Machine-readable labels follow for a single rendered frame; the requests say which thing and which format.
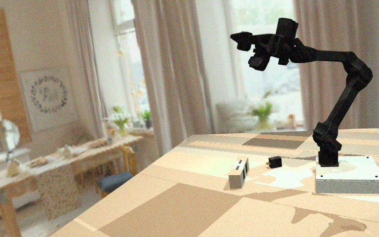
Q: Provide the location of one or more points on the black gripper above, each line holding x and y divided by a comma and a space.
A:
271, 44

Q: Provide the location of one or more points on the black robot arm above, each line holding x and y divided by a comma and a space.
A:
359, 75

